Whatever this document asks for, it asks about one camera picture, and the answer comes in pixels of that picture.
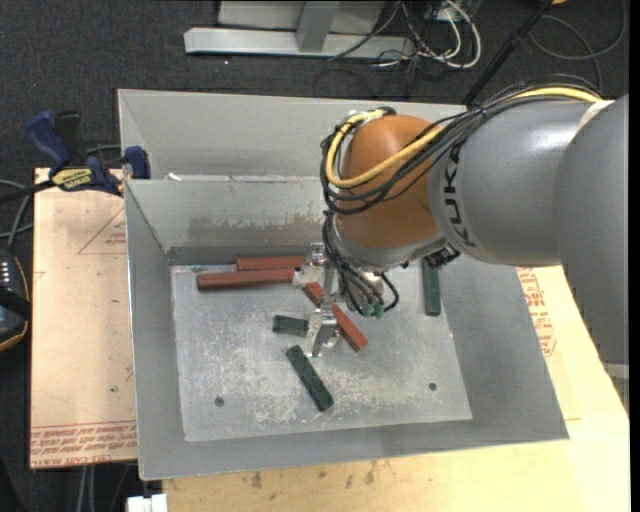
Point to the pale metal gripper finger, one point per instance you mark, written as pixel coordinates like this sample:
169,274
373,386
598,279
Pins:
332,334
316,336

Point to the red-brown flat block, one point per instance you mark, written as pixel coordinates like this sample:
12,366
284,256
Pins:
245,279
352,334
270,262

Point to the dark green flat block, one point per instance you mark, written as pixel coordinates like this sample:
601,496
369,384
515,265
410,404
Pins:
290,325
431,292
310,378

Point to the grey metal bin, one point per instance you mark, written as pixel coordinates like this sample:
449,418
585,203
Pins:
240,380

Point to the brown cardboard board red print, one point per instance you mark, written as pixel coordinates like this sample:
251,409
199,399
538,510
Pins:
80,320

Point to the black cylinder on white bracket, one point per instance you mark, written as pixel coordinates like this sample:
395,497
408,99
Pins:
442,256

